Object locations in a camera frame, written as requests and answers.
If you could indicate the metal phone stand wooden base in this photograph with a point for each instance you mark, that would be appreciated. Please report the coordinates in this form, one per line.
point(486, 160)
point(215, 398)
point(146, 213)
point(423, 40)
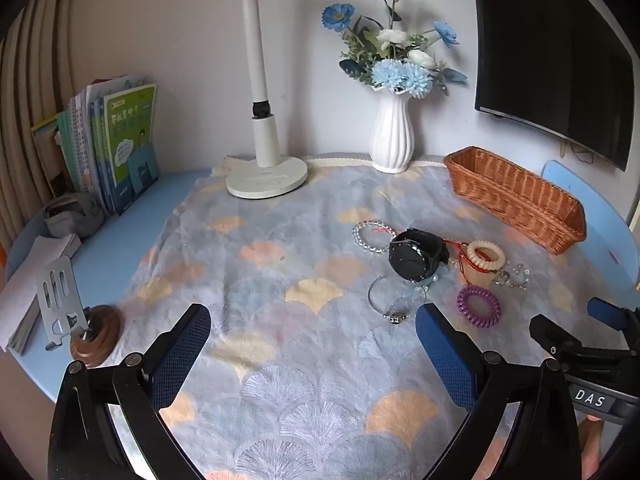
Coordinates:
point(65, 310)

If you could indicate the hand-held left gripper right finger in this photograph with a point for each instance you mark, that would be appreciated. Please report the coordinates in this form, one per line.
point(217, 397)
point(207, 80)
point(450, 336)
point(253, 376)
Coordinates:
point(442, 355)

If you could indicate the beige curtain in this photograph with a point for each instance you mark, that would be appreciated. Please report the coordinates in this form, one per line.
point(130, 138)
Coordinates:
point(30, 110)

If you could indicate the black monitor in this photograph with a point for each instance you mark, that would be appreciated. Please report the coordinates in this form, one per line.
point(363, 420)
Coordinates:
point(550, 50)

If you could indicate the person's right hand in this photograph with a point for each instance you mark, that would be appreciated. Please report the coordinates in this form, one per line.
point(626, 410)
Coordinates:
point(592, 445)

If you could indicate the white ribbed vase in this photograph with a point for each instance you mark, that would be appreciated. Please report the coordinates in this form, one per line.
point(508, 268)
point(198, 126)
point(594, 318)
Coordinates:
point(392, 135)

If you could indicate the fan-patterned blanket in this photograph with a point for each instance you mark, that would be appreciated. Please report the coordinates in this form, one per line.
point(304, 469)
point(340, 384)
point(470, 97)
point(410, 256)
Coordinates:
point(300, 360)

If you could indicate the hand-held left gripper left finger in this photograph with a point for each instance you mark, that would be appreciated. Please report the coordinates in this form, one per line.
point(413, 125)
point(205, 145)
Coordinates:
point(182, 347)

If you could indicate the blue and white artificial flowers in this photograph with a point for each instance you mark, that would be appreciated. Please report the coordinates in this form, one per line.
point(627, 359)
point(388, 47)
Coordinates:
point(395, 55)

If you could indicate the black watch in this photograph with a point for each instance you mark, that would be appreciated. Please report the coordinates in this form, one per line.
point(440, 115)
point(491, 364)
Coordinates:
point(412, 257)

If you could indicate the grey pouch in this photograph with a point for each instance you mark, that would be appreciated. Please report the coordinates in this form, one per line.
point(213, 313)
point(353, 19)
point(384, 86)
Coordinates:
point(70, 215)

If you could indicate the brown wicker basket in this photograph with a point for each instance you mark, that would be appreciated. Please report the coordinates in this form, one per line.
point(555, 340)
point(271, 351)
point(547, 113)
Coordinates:
point(515, 195)

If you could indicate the blue book stand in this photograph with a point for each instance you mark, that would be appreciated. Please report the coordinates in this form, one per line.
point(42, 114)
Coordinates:
point(144, 170)

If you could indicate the row of books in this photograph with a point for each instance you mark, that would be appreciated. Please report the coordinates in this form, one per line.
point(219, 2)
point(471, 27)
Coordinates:
point(95, 145)

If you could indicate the white desk lamp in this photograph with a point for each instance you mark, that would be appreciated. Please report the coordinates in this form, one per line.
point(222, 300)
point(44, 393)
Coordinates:
point(262, 125)

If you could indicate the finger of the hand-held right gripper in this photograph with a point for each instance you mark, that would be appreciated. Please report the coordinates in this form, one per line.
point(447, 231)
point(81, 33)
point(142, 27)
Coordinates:
point(607, 310)
point(550, 335)

